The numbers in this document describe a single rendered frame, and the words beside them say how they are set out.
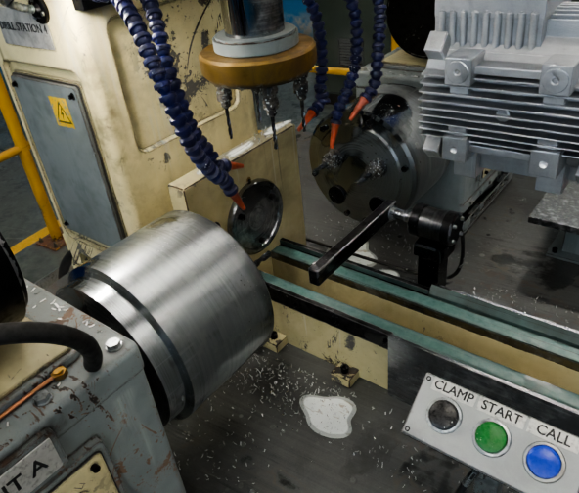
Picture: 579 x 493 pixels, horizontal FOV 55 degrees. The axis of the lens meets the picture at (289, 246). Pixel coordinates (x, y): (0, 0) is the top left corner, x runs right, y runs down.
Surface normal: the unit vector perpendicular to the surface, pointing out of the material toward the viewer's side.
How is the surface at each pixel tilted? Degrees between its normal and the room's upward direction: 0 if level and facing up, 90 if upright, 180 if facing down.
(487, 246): 0
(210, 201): 90
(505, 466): 35
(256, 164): 90
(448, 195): 90
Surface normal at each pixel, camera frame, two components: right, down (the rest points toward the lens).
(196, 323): 0.66, -0.15
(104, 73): 0.79, 0.27
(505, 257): -0.10, -0.83
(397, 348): -0.61, 0.49
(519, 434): -0.42, -0.40
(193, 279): 0.43, -0.47
